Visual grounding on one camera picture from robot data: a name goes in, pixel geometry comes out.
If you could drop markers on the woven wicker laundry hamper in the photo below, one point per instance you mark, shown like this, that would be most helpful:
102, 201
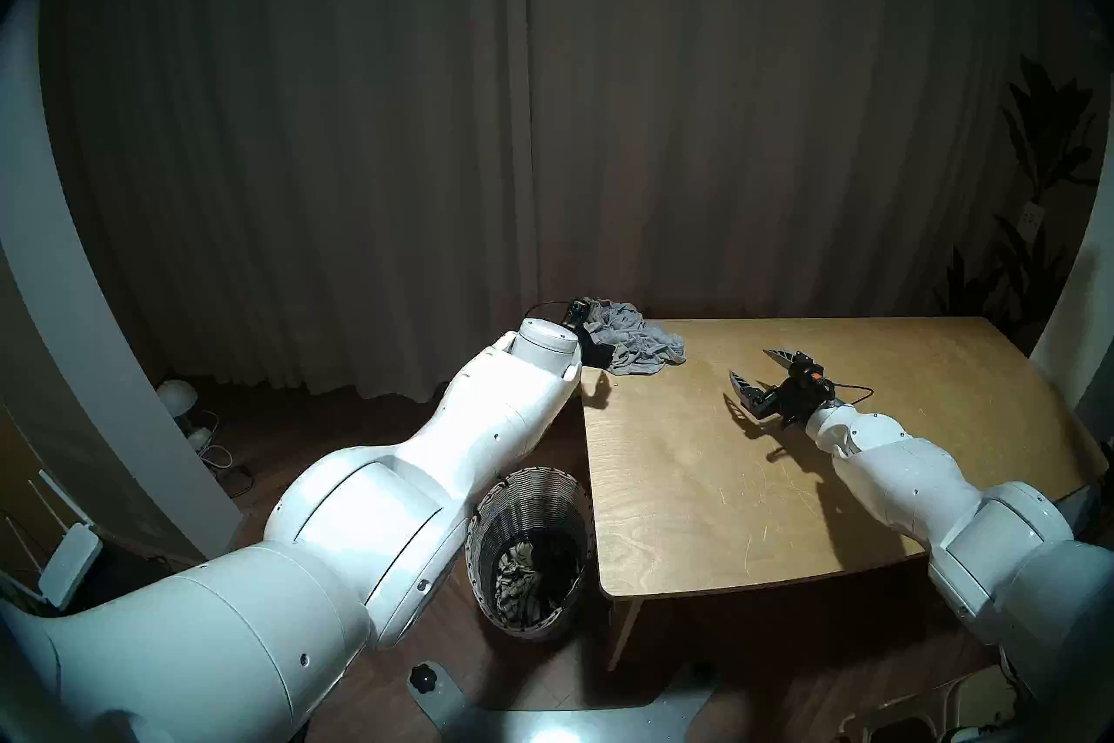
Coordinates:
531, 506

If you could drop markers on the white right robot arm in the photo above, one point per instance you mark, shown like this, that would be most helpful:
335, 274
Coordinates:
940, 489

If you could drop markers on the white mushroom lamp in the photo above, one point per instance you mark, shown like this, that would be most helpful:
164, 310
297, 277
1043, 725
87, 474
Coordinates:
177, 395

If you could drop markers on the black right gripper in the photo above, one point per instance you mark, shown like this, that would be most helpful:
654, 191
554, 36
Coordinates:
796, 393

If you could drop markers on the tall dark leafy plant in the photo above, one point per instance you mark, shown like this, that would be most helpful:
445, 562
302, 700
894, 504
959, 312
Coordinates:
1040, 132

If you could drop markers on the black white striped garment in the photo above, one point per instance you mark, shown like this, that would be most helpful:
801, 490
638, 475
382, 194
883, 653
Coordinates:
518, 584

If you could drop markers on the white tag on plant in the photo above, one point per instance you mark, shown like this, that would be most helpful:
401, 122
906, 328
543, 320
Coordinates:
1031, 215

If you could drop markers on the grey garment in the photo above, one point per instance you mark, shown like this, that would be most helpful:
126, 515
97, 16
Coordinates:
640, 345

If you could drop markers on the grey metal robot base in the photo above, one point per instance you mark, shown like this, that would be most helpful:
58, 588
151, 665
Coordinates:
566, 719

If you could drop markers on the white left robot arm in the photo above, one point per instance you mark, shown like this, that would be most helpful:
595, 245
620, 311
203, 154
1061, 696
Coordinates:
392, 506

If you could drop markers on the cream plastic chair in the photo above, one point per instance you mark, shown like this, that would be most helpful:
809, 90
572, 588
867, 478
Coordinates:
931, 711

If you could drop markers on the long grey curtain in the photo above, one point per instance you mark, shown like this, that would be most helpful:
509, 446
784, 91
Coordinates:
435, 141

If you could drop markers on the white wifi router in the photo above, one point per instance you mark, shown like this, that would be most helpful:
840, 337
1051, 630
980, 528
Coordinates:
70, 563

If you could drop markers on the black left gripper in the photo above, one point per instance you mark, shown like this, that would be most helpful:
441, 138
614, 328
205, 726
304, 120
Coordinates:
592, 341

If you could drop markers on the light wooden table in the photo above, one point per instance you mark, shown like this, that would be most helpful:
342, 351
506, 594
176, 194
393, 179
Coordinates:
914, 367

